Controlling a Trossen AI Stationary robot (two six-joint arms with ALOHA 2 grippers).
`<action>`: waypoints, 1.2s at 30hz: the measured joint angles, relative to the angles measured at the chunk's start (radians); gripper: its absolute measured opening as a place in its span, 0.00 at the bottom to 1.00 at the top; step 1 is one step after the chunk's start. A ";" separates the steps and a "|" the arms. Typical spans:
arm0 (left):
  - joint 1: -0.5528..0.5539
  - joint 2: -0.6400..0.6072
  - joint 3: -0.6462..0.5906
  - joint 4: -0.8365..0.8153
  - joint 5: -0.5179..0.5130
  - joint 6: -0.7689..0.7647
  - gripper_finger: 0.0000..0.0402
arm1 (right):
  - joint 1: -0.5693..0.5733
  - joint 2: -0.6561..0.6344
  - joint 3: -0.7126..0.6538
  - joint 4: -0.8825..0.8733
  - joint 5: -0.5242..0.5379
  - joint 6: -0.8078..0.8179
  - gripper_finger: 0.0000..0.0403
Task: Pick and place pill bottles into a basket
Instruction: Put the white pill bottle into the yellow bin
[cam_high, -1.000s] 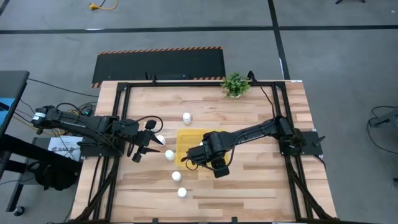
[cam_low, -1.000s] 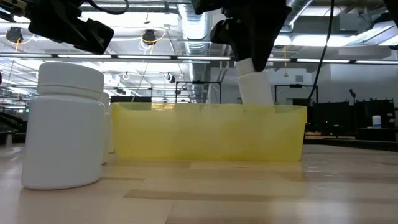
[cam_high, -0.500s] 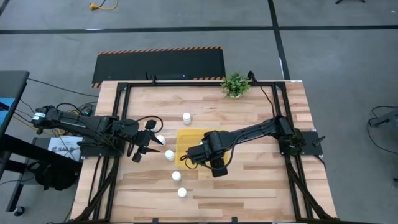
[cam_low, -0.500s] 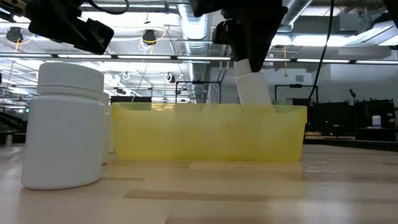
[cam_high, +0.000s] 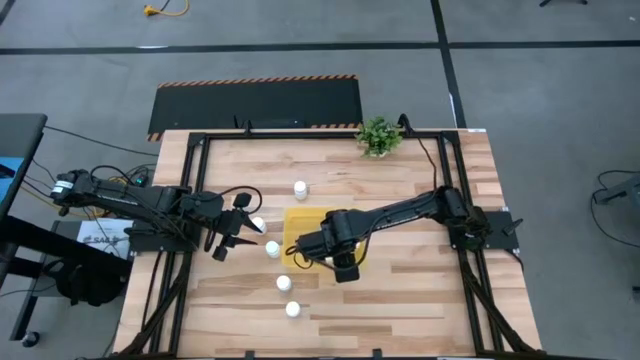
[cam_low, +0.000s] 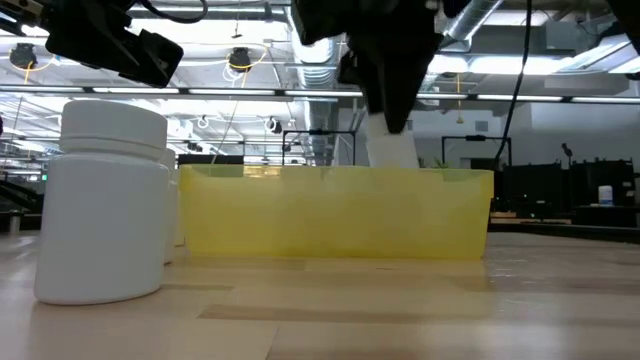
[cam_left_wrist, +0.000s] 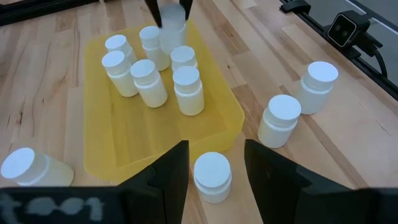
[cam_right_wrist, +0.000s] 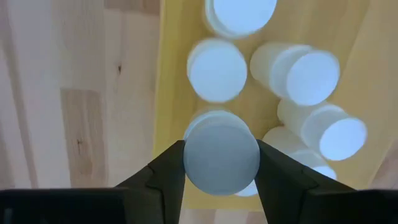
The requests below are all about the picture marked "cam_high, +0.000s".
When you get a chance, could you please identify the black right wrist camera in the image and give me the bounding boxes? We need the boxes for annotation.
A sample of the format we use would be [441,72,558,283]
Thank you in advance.
[297,233,325,261]

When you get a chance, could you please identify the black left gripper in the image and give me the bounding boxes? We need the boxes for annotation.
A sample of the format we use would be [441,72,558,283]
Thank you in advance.
[212,192,267,262]

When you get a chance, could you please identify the white printed paper sheet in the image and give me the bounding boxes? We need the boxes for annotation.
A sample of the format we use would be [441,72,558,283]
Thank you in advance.
[77,218,135,260]

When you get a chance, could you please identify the small green potted plant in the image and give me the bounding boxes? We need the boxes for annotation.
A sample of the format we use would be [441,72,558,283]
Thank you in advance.
[353,115,404,159]

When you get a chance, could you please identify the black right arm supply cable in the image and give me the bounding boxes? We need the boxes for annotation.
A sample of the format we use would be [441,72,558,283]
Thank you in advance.
[397,112,444,191]

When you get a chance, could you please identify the yellow translucent plastic basket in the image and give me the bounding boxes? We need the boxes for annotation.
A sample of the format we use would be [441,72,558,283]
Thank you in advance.
[282,207,370,271]

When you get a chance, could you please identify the black office desk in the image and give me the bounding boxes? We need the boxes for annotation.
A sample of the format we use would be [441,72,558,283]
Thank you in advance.
[0,112,49,216]

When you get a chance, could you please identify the black floor cable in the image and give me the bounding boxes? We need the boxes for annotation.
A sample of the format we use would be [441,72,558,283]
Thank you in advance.
[43,124,160,159]

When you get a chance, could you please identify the grey floor stand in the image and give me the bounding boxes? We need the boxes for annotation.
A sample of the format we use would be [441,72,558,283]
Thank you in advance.
[592,170,640,207]

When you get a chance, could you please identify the yellow extension cord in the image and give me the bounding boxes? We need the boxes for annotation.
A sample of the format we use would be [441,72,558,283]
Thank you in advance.
[143,0,191,18]

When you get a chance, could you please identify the black equipment stand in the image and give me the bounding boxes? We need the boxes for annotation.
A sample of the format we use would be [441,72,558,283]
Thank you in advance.
[0,214,134,346]

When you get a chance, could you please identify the black bag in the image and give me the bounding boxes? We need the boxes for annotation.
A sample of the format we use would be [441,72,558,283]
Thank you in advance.
[52,259,129,307]

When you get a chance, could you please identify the black hazard-striped floor mat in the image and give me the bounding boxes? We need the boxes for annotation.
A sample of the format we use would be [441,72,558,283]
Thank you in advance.
[146,73,364,143]

